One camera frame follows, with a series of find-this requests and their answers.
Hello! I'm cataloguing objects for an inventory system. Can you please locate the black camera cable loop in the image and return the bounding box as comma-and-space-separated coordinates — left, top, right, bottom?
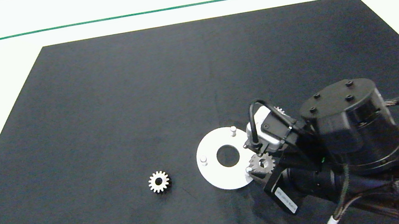
246, 93, 305, 149

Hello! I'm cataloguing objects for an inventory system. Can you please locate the round white pin plate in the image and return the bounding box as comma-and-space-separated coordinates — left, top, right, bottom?
192, 123, 259, 195

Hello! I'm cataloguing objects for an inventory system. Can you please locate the boxy wrist camera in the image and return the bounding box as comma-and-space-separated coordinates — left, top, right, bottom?
238, 102, 299, 158

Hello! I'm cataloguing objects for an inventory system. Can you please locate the dark rubber mat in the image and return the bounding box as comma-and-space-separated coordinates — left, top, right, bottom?
0, 0, 399, 224

